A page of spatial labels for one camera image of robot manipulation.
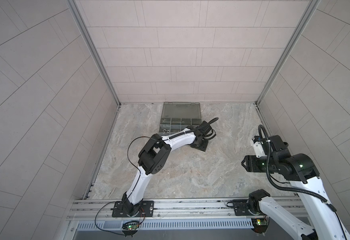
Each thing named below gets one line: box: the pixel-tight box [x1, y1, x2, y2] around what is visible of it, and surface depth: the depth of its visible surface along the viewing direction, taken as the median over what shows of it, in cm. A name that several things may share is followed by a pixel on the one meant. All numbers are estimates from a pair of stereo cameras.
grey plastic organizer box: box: [159, 101, 202, 137], surface depth 113 cm
